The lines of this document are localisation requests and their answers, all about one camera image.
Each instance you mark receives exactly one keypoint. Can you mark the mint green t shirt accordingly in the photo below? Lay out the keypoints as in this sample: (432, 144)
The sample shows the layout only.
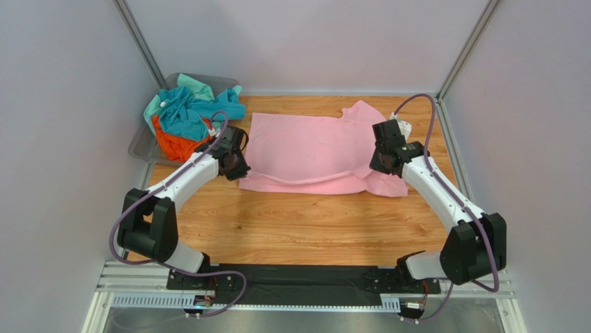
(200, 90)

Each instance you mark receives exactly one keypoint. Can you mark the orange t shirt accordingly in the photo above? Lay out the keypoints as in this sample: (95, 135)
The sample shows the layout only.
(176, 149)

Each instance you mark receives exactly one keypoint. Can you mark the teal blue t shirt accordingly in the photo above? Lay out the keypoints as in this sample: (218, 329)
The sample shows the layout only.
(184, 115)

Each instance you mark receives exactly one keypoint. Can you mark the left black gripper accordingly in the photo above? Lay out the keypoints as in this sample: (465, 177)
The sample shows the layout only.
(241, 171)

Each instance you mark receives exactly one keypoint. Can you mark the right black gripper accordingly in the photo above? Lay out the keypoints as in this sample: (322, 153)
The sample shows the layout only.
(381, 165)

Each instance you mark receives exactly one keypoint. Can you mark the pink t shirt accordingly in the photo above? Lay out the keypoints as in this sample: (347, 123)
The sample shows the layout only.
(317, 155)

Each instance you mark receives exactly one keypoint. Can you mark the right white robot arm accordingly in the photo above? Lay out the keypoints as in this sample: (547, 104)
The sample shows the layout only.
(475, 246)

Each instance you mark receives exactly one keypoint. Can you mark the aluminium frame rail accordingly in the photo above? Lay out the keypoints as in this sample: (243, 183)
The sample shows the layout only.
(136, 299)

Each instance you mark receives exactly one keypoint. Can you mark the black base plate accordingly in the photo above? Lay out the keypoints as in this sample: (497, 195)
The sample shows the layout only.
(314, 285)

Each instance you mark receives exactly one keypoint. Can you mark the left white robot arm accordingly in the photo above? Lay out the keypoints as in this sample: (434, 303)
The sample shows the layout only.
(148, 224)

